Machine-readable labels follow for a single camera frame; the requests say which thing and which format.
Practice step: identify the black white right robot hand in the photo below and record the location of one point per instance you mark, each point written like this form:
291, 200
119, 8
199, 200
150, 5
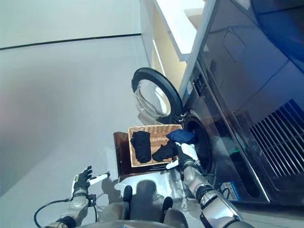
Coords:
187, 153

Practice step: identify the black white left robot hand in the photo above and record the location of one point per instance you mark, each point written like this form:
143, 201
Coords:
80, 184

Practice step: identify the blue cloth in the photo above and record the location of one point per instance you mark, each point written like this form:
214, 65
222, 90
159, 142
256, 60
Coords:
181, 136

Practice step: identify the black garment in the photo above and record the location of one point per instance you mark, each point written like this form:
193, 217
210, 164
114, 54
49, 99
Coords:
142, 147
165, 152

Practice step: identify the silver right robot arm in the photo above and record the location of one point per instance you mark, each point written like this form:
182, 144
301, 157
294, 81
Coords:
213, 206

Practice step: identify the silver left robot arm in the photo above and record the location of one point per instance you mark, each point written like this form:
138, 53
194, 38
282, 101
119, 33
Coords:
76, 204

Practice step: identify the front-load washing machine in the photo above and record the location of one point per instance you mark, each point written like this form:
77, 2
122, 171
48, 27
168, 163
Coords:
249, 59

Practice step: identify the wicker laundry basket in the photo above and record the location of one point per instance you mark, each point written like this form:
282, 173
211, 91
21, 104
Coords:
156, 135

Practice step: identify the silver left robot leg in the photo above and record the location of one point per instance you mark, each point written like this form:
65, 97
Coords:
116, 209

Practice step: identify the silver robot leg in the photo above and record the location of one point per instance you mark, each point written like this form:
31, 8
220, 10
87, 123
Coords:
173, 216
116, 209

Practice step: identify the energy label sticker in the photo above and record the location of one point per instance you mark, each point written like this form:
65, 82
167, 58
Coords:
228, 189

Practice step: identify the silver right robot leg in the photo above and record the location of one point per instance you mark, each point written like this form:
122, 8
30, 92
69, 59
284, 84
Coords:
173, 216

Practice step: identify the grey robot torso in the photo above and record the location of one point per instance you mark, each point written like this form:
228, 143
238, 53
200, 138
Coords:
133, 224

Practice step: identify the round glass washer door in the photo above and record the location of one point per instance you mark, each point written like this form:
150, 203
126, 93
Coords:
152, 95

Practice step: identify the white counter cabinet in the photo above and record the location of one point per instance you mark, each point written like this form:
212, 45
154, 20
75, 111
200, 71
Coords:
171, 28

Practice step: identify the small wicker storage basket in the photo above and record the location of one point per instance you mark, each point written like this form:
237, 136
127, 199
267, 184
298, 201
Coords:
196, 20

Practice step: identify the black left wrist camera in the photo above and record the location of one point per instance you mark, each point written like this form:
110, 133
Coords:
92, 200

